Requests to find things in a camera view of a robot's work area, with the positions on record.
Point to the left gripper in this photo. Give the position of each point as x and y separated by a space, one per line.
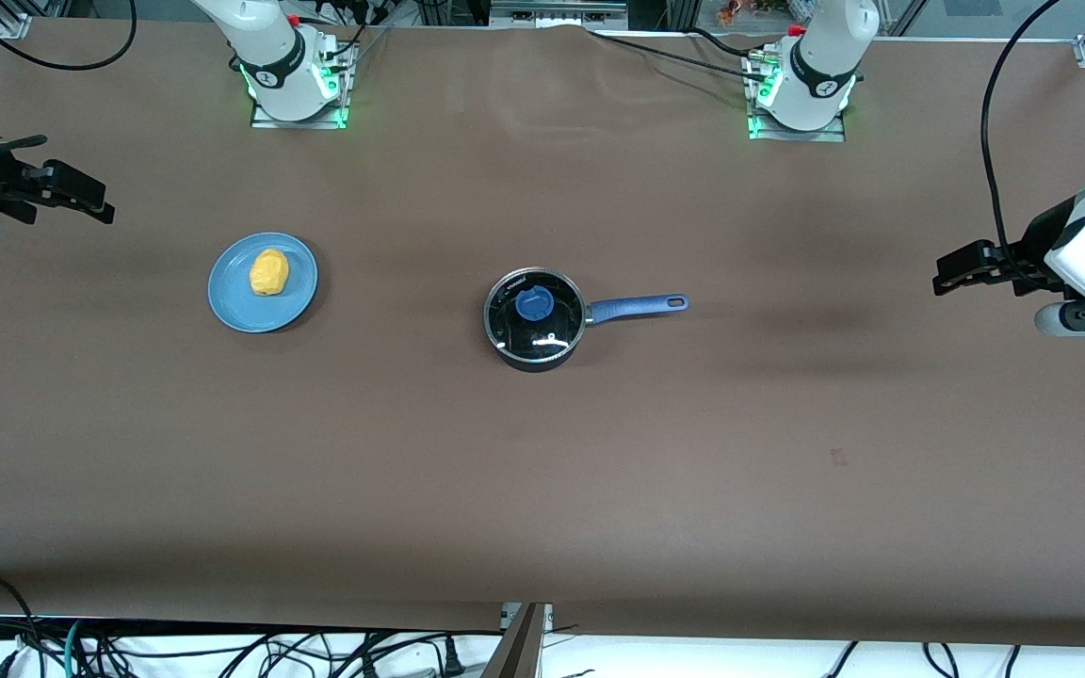
1035 241

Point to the yellow potato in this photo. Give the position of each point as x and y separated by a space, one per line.
269 273

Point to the glass lid blue knob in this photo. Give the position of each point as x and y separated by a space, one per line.
535 303

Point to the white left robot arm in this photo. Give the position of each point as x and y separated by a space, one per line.
820 66

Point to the blue round plate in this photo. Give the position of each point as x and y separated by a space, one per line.
232 292

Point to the black power plug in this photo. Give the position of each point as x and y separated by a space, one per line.
453 656

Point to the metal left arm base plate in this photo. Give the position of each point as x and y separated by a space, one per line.
834 132

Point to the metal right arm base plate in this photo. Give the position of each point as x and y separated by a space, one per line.
340 104

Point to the grey metal frame bar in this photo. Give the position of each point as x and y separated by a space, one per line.
557 11

